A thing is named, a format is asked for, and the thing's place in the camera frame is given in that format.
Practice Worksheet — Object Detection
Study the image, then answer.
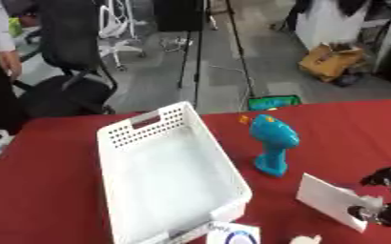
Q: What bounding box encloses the person's hand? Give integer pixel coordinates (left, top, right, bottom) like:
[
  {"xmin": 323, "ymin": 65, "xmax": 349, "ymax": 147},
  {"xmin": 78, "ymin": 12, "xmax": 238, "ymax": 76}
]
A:
[{"xmin": 0, "ymin": 50, "xmax": 24, "ymax": 81}]

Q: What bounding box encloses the green and blue box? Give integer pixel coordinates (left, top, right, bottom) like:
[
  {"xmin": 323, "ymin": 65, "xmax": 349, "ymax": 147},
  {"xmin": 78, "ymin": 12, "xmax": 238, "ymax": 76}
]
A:
[{"xmin": 245, "ymin": 94, "xmax": 304, "ymax": 112}]

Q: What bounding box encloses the white cable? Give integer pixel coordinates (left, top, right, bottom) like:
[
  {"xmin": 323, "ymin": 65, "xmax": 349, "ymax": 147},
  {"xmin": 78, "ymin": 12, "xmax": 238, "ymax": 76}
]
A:
[{"xmin": 207, "ymin": 64, "xmax": 253, "ymax": 112}]

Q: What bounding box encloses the black tripod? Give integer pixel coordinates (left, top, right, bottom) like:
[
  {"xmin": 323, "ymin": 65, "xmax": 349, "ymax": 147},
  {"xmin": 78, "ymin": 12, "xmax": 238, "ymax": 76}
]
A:
[{"xmin": 175, "ymin": 0, "xmax": 257, "ymax": 110}]

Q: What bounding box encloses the brown cardboard box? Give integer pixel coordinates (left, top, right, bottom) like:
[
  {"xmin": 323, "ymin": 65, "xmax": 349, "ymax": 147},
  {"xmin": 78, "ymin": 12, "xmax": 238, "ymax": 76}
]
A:
[{"xmin": 297, "ymin": 43, "xmax": 369, "ymax": 84}]

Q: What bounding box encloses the white office chair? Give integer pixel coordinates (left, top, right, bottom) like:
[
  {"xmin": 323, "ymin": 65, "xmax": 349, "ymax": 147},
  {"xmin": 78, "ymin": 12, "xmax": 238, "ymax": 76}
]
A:
[{"xmin": 96, "ymin": 0, "xmax": 149, "ymax": 71}]

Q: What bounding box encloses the white card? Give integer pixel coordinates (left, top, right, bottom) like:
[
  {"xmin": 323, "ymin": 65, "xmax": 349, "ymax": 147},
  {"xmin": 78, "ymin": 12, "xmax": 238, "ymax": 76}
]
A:
[{"xmin": 294, "ymin": 173, "xmax": 369, "ymax": 234}]

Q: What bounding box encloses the small white object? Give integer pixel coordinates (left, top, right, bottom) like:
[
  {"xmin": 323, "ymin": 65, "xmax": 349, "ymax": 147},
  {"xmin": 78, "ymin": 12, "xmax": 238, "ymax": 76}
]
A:
[{"xmin": 289, "ymin": 234, "xmax": 324, "ymax": 244}]

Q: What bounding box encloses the white plastic basket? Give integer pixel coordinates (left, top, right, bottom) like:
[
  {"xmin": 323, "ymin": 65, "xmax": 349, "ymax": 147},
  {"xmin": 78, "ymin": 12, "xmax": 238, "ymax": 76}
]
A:
[{"xmin": 95, "ymin": 100, "xmax": 255, "ymax": 244}]

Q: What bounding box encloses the black office chair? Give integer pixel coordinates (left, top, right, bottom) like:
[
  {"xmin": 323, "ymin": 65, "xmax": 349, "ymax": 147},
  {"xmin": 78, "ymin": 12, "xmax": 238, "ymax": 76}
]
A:
[{"xmin": 11, "ymin": 0, "xmax": 121, "ymax": 119}]

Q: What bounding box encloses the blue toy drill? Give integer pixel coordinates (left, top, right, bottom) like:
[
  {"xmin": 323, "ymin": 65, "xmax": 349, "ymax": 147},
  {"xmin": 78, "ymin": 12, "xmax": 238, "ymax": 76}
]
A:
[{"xmin": 237, "ymin": 113, "xmax": 302, "ymax": 178}]

